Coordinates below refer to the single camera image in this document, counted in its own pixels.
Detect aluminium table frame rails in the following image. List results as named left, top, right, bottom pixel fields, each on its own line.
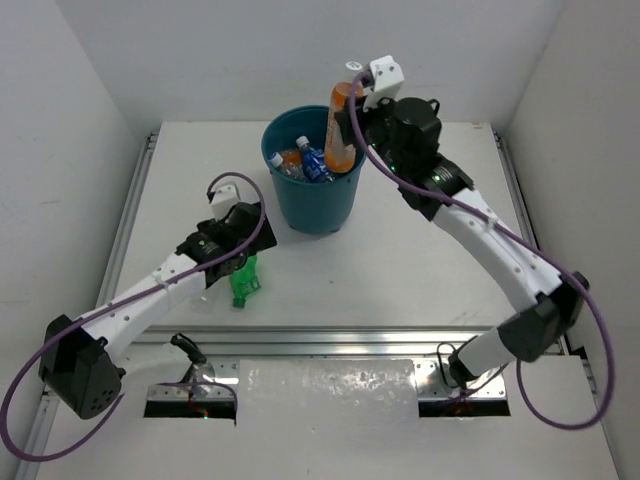
left=30, top=122, right=614, bottom=479

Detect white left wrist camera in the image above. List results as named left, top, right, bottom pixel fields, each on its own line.
left=207, top=182, right=240, bottom=220

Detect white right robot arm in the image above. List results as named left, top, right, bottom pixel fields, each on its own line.
left=336, top=98, right=583, bottom=387

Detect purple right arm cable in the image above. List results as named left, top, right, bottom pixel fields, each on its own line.
left=348, top=73, right=616, bottom=430

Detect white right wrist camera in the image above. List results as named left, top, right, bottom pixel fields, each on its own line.
left=361, top=55, right=405, bottom=109

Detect crushed green plastic bottle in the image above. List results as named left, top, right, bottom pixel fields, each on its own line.
left=230, top=255, right=261, bottom=309

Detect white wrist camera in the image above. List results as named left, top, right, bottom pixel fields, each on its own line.
left=207, top=182, right=240, bottom=220
left=361, top=55, right=405, bottom=109

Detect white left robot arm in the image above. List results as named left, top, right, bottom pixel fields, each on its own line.
left=38, top=202, right=277, bottom=420

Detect clear bottle far left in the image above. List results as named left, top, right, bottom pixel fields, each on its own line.
left=190, top=293, right=215, bottom=316

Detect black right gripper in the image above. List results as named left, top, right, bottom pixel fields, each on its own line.
left=336, top=86, right=409, bottom=178

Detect orange bottle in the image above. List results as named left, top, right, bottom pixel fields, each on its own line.
left=324, top=61, right=363, bottom=174
left=279, top=149, right=302, bottom=170

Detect teal plastic bin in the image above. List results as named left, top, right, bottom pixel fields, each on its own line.
left=261, top=105, right=366, bottom=235

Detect clear bottle white cap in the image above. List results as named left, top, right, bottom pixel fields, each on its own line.
left=268, top=152, right=307, bottom=183

